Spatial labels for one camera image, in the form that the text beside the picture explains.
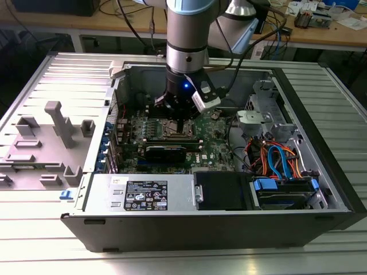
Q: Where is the pale grey case latch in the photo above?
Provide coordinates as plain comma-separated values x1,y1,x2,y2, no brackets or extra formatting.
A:
108,59,128,80

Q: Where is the blue network cable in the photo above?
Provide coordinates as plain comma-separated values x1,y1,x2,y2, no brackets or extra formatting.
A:
273,22,284,56

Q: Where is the metal heat sink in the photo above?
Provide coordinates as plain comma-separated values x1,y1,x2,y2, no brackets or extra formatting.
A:
295,8,314,29

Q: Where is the silver drive cage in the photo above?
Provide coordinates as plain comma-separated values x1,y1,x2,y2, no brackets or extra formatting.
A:
245,78,298,135

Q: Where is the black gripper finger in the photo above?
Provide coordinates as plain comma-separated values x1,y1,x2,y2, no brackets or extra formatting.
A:
154,95,186,135

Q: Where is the grey electronic device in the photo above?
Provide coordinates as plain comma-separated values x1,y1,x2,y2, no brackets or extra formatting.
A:
311,10,335,29

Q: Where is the tall black box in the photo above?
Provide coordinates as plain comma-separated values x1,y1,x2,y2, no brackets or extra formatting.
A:
253,0,272,34

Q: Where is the green motherboard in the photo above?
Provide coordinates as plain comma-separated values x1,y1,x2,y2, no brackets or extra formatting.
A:
114,108,250,175

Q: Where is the white printed card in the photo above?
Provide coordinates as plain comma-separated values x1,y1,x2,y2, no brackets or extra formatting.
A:
287,1,319,15

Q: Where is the black computer box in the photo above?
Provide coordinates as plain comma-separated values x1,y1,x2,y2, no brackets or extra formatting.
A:
12,0,101,17

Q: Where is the wooden desk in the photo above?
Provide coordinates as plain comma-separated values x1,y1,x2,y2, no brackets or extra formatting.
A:
0,0,367,54

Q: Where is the grey hanging cable plug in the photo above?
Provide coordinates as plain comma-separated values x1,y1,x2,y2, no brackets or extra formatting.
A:
147,5,157,35

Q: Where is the orange flat wire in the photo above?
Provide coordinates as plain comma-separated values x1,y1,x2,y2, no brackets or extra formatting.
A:
282,146,304,180

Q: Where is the grey parts rack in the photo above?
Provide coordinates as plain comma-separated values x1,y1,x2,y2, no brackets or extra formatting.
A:
0,100,97,191

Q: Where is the orange red wire bundle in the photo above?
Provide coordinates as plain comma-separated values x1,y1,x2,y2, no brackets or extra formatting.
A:
245,136,272,176

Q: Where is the hard disk in blue carrier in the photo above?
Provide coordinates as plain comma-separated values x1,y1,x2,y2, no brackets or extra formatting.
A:
251,176,321,210

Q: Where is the white paper sheet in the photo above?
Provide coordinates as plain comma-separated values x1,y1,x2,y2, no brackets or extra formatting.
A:
335,16,367,31

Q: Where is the silver power supply unit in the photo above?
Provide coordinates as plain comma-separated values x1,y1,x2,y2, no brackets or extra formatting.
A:
83,173,199,213

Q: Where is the black graphics card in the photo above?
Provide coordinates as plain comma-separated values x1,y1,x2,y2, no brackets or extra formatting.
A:
142,144,188,163

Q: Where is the black open PC case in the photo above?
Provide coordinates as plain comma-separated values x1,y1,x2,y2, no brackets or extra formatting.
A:
60,58,367,253

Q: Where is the metal socket cover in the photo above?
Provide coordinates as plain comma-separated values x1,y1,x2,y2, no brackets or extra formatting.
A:
162,118,194,139

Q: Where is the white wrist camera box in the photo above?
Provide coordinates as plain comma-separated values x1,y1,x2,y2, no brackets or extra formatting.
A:
190,79,222,113

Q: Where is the blue flat wire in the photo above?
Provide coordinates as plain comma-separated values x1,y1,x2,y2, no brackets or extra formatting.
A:
267,145,291,180

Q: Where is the silver round-top metal bracket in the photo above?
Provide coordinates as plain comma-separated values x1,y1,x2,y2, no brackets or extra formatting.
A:
236,109,274,136

